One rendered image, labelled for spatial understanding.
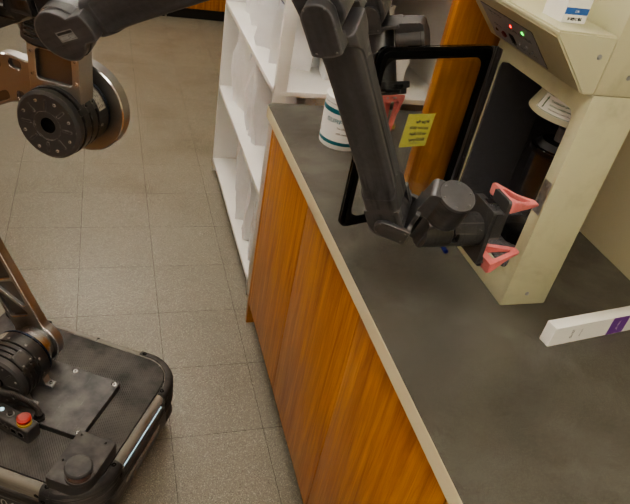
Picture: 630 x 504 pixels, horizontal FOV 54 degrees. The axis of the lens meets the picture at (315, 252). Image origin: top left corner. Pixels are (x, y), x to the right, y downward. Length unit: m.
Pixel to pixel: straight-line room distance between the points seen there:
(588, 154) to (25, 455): 1.52
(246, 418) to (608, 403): 1.30
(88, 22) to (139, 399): 1.27
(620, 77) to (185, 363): 1.74
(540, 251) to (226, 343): 1.45
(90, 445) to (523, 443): 1.13
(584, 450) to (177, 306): 1.81
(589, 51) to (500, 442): 0.65
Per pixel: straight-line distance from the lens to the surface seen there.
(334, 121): 1.79
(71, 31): 0.94
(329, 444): 1.64
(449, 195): 0.95
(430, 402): 1.11
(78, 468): 1.72
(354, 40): 0.78
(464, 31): 1.45
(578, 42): 1.12
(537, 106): 1.32
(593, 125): 1.22
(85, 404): 1.93
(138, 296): 2.65
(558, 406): 1.22
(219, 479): 2.08
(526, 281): 1.37
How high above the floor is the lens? 1.72
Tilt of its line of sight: 35 degrees down
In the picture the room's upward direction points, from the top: 12 degrees clockwise
